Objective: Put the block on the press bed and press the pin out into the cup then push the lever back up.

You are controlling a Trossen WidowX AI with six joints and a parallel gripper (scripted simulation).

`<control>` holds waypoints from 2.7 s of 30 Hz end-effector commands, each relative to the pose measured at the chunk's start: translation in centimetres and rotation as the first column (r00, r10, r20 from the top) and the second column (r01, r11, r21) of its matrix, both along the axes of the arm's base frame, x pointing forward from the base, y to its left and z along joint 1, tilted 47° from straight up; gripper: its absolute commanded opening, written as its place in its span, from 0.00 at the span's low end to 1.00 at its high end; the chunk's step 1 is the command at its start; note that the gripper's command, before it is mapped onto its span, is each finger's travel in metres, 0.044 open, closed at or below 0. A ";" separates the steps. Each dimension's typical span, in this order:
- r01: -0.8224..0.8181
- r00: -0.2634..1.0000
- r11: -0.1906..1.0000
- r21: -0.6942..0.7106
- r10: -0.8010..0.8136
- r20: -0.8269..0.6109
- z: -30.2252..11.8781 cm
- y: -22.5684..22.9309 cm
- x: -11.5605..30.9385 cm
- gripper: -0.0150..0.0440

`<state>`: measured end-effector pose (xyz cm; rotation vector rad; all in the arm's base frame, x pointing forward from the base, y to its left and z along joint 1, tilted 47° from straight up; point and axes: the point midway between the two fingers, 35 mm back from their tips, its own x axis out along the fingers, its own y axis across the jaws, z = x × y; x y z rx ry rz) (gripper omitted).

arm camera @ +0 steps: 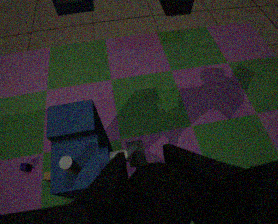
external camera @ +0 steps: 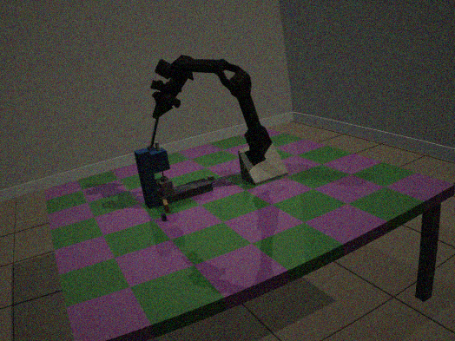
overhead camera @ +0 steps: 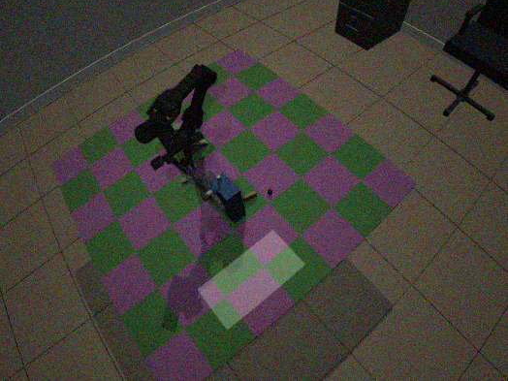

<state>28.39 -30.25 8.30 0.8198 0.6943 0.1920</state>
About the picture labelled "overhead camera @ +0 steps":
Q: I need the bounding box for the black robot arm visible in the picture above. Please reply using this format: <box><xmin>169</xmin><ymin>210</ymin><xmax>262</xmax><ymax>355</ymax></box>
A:
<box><xmin>134</xmin><ymin>64</ymin><xmax>217</xmax><ymax>154</ymax></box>

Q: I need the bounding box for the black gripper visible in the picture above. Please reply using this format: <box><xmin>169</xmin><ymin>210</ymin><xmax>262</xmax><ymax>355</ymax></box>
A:
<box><xmin>150</xmin><ymin>126</ymin><xmax>205</xmax><ymax>175</ymax></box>

